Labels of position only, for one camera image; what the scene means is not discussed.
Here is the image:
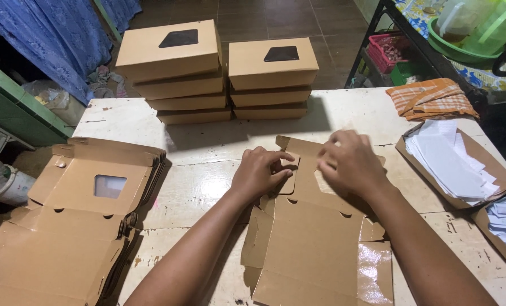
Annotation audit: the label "person's right hand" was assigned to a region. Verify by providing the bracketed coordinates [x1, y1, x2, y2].
[317, 129, 392, 201]

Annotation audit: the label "person's left hand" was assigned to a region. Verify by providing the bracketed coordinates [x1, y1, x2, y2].
[231, 146, 296, 201]

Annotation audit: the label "kraft carton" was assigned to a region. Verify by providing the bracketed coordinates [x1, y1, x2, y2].
[241, 135, 395, 306]

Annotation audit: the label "green plastic basket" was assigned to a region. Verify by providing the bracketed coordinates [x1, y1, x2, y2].
[390, 61, 429, 87]

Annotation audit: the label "orange checked cloth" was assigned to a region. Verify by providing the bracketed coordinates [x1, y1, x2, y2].
[386, 78, 480, 122]

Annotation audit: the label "pink plastic basket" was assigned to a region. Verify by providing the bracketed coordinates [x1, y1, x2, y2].
[368, 33, 411, 74]

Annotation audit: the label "stacks of assembled window boxes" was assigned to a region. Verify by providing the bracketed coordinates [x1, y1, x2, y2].
[115, 19, 320, 126]

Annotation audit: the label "black metal table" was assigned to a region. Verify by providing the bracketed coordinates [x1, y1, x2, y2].
[345, 0, 506, 108]

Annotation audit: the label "cardboard tray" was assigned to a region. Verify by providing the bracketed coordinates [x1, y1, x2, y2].
[395, 120, 506, 210]
[471, 189, 506, 281]

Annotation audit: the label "green plastic basin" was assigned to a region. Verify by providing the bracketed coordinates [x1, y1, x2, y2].
[427, 17, 505, 65]

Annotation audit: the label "floral tablecloth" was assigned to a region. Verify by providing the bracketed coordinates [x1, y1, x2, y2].
[392, 0, 506, 92]

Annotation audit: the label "clear plastic jug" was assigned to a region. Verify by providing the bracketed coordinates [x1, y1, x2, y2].
[435, 0, 498, 43]

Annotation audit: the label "green plastic jug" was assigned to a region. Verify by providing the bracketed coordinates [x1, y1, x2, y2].
[463, 0, 506, 56]

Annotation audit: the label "heap of rags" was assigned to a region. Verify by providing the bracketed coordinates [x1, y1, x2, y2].
[86, 65, 128, 99]

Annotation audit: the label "pile of flat kraft cartons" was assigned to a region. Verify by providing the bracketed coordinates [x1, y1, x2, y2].
[0, 137, 168, 306]

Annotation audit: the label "crumpled plastic bag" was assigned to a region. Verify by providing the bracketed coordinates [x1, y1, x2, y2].
[22, 79, 71, 111]

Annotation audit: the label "blue patterned curtain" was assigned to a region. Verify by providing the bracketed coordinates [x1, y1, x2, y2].
[0, 0, 142, 106]

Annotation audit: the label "white plastic bucket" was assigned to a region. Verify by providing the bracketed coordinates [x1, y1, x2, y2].
[0, 165, 37, 207]

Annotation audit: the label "green tiled ledge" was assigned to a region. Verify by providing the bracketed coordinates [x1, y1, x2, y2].
[0, 54, 76, 148]

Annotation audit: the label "green wooden post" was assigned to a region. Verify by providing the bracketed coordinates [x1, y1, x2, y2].
[93, 0, 123, 43]

